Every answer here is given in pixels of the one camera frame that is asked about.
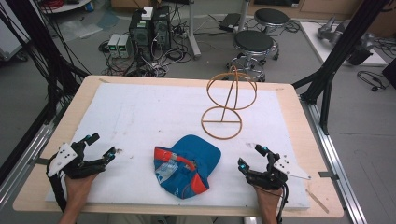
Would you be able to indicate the aluminium rail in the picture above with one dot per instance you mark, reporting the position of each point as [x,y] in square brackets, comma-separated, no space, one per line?
[21,168]
[339,168]

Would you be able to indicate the black round stool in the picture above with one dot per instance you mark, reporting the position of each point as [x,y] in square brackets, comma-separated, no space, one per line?
[271,16]
[253,42]

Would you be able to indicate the person's left hand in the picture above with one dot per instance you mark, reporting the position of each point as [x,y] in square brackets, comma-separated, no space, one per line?
[79,188]

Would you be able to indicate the black metal frame post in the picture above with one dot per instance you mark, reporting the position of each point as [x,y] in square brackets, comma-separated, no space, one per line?
[345,43]
[37,40]

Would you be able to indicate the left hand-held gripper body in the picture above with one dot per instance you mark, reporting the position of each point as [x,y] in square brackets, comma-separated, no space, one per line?
[63,157]

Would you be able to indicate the white foam mat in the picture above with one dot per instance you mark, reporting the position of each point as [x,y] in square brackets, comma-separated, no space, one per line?
[149,112]

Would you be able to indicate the grey tape strip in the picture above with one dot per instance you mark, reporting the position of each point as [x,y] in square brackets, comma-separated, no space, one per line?
[42,161]
[328,175]

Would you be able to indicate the black computer tower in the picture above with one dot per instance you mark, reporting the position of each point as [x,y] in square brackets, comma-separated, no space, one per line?
[162,28]
[140,34]

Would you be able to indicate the person's right hand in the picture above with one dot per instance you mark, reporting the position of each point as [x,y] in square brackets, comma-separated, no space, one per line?
[267,197]

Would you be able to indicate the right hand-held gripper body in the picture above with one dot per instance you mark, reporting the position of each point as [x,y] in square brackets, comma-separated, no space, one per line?
[274,174]

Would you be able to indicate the white platform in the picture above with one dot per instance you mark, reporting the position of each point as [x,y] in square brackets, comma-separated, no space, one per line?
[314,37]

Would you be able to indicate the flat black box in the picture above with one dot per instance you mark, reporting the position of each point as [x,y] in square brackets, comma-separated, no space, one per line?
[230,21]

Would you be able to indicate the clear plastic sheet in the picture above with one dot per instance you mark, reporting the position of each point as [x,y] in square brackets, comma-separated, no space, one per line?
[84,26]

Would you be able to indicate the white box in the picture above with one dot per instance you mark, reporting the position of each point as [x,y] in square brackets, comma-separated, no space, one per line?
[147,13]

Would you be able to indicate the white round table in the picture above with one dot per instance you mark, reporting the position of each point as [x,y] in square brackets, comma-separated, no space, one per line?
[67,6]

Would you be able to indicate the thin wooden stick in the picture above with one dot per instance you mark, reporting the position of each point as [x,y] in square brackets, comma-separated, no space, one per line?
[317,201]

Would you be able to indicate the blue and red cap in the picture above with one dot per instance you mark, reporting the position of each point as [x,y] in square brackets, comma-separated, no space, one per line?
[193,161]

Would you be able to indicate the grey power supply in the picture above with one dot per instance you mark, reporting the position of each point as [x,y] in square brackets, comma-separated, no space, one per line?
[113,45]
[125,46]

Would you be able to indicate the grey metal table leg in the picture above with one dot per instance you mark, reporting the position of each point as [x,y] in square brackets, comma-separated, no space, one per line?
[193,34]

